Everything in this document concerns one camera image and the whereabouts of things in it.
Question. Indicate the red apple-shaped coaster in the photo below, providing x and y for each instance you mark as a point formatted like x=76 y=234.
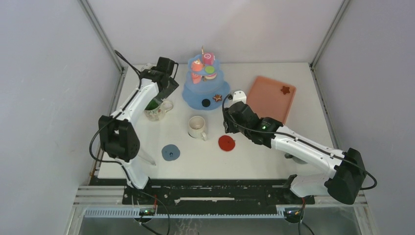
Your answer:
x=226 y=143

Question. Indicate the aluminium frame post left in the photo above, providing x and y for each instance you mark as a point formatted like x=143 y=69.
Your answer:
x=100 y=32

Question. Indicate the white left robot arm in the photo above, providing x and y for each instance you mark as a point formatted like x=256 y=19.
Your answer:
x=116 y=132

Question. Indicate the dark brown star cookie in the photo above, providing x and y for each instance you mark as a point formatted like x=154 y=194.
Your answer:
x=285 y=90

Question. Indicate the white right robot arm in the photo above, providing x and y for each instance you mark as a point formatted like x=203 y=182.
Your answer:
x=342 y=172

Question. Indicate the star-shaped brown cookie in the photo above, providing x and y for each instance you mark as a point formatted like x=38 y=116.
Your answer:
x=217 y=98

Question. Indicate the grey speckled mug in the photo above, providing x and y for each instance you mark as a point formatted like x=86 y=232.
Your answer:
x=295 y=159

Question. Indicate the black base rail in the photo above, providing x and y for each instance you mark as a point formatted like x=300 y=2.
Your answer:
x=196 y=199

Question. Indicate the aluminium frame post right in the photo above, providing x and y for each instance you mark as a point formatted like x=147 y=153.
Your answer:
x=330 y=32

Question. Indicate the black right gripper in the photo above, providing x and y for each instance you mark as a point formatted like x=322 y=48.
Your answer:
x=229 y=129

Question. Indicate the aluminium frame post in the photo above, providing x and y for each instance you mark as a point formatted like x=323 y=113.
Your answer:
x=330 y=32
x=100 y=32

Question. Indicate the black sandwich cookie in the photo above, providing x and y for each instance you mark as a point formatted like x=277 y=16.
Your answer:
x=206 y=103

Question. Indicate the white speckled mug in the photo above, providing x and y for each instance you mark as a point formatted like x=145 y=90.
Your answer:
x=197 y=128

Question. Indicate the green macaron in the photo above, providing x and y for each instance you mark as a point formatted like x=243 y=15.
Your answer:
x=209 y=69

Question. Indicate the pink rectangular tray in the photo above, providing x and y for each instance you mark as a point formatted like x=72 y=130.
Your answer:
x=266 y=99

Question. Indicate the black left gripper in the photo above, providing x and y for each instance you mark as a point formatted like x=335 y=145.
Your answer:
x=173 y=86

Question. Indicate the blue three-tier cake stand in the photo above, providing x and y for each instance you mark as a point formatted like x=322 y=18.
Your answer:
x=193 y=94

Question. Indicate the light pink swirl roll cake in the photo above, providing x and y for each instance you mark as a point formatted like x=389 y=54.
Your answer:
x=196 y=78

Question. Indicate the magenta swirl roll cake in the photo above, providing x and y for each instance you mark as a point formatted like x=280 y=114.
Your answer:
x=208 y=59

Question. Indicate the green-lined floral cream mug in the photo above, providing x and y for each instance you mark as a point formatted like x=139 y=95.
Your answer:
x=156 y=111

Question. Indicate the blue-grey round coaster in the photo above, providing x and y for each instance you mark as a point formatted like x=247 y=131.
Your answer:
x=170 y=152

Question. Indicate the pink frosted donut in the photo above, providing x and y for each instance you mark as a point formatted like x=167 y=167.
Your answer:
x=211 y=76

